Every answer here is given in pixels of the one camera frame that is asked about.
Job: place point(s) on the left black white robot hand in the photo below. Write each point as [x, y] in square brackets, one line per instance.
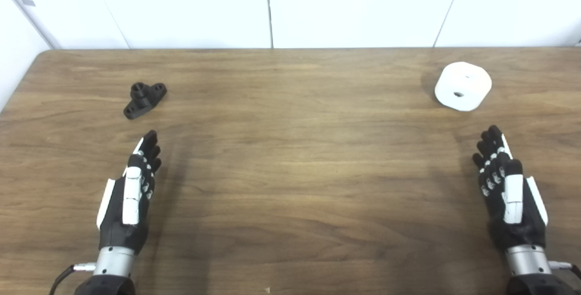
[131, 199]

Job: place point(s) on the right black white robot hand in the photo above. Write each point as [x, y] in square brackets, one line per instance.
[513, 199]

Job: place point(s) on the black flanged holder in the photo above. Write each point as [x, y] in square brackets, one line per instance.
[141, 102]

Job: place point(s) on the round white piece with hole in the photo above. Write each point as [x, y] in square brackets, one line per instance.
[467, 84]

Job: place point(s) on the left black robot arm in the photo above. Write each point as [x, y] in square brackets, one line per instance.
[106, 287]

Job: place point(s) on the small grey wall tag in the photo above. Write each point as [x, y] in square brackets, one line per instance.
[27, 2]

